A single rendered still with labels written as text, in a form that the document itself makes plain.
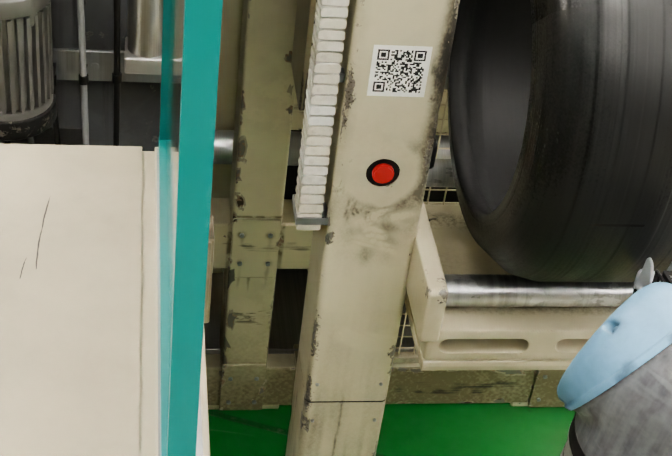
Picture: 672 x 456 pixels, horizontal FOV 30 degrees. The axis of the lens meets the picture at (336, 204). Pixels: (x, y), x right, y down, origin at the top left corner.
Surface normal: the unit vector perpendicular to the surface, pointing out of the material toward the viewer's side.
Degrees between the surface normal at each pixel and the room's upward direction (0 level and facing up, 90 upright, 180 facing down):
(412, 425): 0
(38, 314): 0
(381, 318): 90
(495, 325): 0
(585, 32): 62
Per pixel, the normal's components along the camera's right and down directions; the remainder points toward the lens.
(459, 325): 0.11, -0.79
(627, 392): -0.57, 0.11
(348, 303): 0.11, 0.61
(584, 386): -0.69, 0.32
